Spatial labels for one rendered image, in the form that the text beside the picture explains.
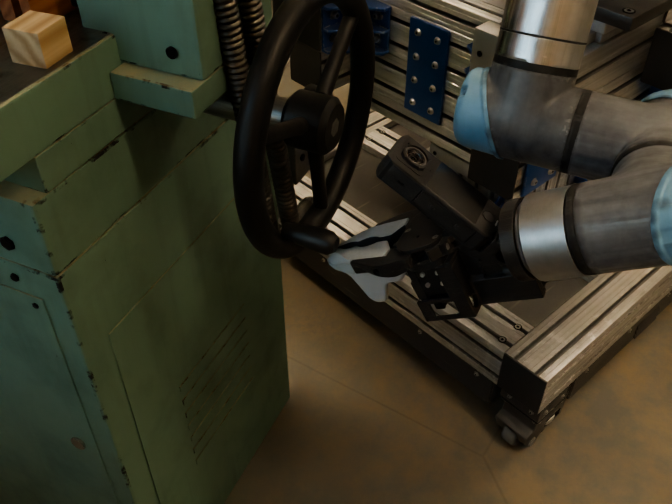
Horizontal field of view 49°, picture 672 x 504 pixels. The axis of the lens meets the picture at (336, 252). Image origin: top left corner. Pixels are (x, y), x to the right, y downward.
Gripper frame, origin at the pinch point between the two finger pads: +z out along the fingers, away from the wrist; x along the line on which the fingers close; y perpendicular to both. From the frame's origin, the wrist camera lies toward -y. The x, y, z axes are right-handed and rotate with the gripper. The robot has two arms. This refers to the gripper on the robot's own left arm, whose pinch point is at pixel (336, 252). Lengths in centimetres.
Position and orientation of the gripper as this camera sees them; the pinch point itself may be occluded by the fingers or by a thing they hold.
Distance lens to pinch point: 73.6
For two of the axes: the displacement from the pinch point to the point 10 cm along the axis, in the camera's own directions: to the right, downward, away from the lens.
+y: 4.6, 7.9, 4.0
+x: 4.3, -5.9, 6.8
